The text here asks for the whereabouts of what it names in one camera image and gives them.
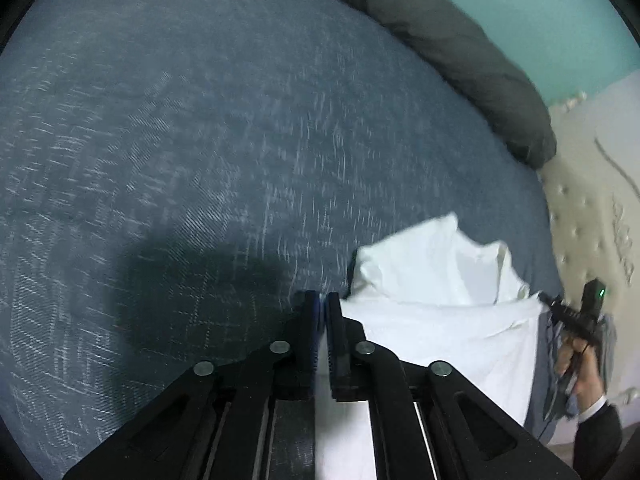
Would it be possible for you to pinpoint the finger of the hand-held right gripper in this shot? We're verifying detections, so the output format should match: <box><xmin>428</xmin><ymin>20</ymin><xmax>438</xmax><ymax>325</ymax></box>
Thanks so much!
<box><xmin>538</xmin><ymin>291</ymin><xmax>572</xmax><ymax>322</ymax></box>

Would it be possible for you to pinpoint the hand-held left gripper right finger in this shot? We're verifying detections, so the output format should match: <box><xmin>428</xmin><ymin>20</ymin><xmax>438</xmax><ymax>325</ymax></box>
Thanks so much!
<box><xmin>325</xmin><ymin>292</ymin><xmax>578</xmax><ymax>480</ymax></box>

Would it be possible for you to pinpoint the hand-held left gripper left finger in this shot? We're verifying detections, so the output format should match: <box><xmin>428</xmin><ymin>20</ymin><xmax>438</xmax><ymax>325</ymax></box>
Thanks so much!
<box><xmin>62</xmin><ymin>290</ymin><xmax>322</xmax><ymax>480</ymax></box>

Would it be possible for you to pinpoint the white t-shirt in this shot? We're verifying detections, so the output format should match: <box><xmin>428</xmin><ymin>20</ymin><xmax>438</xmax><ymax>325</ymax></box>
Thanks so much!
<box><xmin>315</xmin><ymin>211</ymin><xmax>548</xmax><ymax>480</ymax></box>

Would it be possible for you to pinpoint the person's right forearm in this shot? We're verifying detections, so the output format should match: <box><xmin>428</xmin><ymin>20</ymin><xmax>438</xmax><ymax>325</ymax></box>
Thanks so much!
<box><xmin>571</xmin><ymin>395</ymin><xmax>624</xmax><ymax>480</ymax></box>

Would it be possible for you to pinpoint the person's right hand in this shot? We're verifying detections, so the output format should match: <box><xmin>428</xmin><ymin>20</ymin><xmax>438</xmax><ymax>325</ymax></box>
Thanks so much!
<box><xmin>554</xmin><ymin>334</ymin><xmax>608</xmax><ymax>413</ymax></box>

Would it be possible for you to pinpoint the grey folded garment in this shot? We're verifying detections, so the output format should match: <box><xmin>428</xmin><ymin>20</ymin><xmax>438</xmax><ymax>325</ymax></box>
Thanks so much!
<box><xmin>542</xmin><ymin>310</ymin><xmax>619</xmax><ymax>426</ymax></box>

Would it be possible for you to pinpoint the cream tufted headboard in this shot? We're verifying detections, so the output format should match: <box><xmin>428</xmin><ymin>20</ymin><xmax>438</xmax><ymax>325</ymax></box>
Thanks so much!
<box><xmin>537</xmin><ymin>72</ymin><xmax>640</xmax><ymax>451</ymax></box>

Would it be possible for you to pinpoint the blue-grey bed sheet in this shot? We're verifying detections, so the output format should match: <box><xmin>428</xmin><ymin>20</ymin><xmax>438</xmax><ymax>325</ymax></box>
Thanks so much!
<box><xmin>0</xmin><ymin>0</ymin><xmax>568</xmax><ymax>480</ymax></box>

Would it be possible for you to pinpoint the dark grey long pillow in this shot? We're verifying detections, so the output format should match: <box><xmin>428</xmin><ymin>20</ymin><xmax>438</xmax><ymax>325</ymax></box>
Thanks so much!
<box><xmin>250</xmin><ymin>0</ymin><xmax>557</xmax><ymax>170</ymax></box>

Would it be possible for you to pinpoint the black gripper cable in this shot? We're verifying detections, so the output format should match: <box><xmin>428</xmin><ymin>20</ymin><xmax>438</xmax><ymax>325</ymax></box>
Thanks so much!
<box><xmin>536</xmin><ymin>400</ymin><xmax>563</xmax><ymax>443</ymax></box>

